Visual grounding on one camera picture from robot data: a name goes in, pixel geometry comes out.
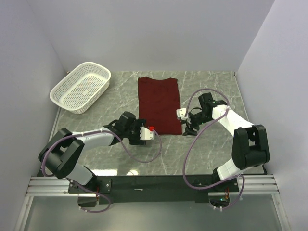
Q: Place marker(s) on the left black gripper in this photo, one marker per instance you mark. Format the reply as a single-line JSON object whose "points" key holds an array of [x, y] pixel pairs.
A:
{"points": [[136, 140]]}

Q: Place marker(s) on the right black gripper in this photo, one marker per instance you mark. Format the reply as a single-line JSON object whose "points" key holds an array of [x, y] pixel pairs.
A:
{"points": [[189, 131]]}

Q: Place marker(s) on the dark red t shirt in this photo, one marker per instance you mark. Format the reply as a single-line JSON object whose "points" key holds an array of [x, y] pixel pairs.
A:
{"points": [[158, 102]]}

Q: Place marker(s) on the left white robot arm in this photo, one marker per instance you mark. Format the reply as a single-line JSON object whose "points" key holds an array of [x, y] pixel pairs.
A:
{"points": [[60, 156]]}

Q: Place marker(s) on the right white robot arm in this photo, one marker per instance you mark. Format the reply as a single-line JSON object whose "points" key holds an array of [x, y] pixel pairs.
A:
{"points": [[249, 146]]}

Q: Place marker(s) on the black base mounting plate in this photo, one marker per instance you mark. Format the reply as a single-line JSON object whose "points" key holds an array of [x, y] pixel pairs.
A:
{"points": [[164, 188]]}

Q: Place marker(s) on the white perforated plastic basket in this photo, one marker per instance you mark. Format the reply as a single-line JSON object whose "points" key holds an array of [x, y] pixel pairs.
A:
{"points": [[79, 89]]}

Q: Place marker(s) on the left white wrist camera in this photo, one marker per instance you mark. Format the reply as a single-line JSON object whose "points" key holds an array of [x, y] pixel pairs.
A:
{"points": [[146, 134]]}

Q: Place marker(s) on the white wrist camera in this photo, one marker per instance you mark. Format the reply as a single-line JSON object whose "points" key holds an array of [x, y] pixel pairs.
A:
{"points": [[182, 114], [146, 134]]}

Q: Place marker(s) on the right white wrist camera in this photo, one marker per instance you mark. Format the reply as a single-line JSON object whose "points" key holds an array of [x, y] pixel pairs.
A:
{"points": [[182, 114]]}

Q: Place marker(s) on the aluminium extrusion rail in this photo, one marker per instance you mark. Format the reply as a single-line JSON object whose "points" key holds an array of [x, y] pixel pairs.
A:
{"points": [[43, 186]]}

